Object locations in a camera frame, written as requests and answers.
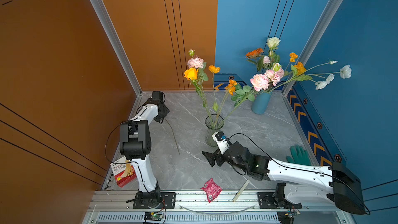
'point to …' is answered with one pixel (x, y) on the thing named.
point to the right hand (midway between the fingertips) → (208, 147)
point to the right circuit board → (287, 217)
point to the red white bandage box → (123, 170)
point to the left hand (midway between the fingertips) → (164, 111)
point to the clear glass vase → (213, 123)
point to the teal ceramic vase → (260, 104)
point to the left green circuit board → (151, 215)
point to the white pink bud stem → (173, 135)
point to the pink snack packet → (212, 190)
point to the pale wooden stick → (241, 190)
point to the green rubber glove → (298, 156)
